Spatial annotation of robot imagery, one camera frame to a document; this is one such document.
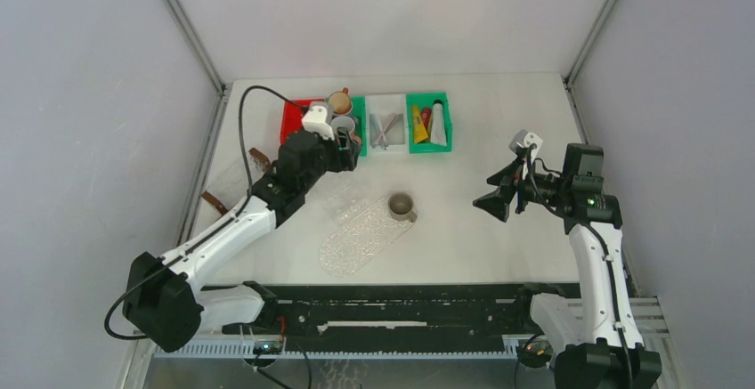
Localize yellow toothpaste tube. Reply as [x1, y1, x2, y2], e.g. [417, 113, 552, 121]
[411, 105, 429, 144]

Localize red toothpaste tube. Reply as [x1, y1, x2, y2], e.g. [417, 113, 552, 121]
[420, 107, 432, 135]

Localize grey ceramic mug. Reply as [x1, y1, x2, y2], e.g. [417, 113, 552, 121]
[387, 192, 418, 223]

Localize clear holder with wooden ends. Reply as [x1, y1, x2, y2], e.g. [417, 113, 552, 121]
[200, 148, 272, 217]

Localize right circuit board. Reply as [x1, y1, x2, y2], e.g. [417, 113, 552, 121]
[517, 337, 553, 369]

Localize clear acrylic holder box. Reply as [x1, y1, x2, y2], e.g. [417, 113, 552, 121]
[319, 174, 376, 225]

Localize left circuit board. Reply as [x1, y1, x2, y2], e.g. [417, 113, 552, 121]
[252, 342, 284, 356]

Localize left camera cable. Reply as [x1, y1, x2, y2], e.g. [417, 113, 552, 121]
[103, 85, 311, 342]

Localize white translucent bin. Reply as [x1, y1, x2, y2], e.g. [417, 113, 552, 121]
[365, 94, 409, 155]

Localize right camera cable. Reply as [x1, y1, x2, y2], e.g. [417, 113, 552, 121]
[522, 142, 635, 389]

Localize beige cup orange handle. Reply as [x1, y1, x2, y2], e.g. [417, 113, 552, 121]
[326, 87, 353, 116]

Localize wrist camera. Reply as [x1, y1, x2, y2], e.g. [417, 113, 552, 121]
[508, 129, 543, 163]
[302, 101, 335, 141]

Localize green bin with toothpaste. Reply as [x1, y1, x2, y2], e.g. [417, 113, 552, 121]
[406, 92, 453, 154]

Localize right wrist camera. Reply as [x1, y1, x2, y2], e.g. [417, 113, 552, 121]
[508, 129, 543, 163]

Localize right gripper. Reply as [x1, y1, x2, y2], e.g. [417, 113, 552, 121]
[473, 155, 570, 222]

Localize green bin with cups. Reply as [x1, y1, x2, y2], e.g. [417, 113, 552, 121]
[351, 96, 369, 157]

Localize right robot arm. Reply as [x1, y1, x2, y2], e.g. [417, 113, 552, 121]
[473, 140, 662, 388]

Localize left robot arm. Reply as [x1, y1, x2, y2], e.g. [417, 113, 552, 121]
[116, 128, 361, 353]

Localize circuit board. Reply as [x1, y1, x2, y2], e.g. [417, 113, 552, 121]
[517, 337, 553, 369]
[252, 342, 284, 356]

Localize red plastic bin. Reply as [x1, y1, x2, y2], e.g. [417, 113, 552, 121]
[280, 98, 324, 144]

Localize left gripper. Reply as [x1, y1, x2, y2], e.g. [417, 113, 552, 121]
[299, 127, 361, 192]

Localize black front rail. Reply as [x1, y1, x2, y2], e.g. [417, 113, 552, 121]
[194, 282, 597, 355]

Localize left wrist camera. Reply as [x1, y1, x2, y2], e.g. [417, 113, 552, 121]
[302, 101, 335, 141]

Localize camera cable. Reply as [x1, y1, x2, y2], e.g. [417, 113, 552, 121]
[103, 85, 311, 342]
[522, 142, 635, 389]

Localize pink toothbrush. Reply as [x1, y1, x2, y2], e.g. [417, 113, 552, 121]
[370, 113, 399, 150]

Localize white toothpaste tube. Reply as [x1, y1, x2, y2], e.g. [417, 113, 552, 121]
[430, 100, 448, 147]

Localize clear textured oval tray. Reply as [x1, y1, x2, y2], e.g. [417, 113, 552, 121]
[319, 196, 418, 277]

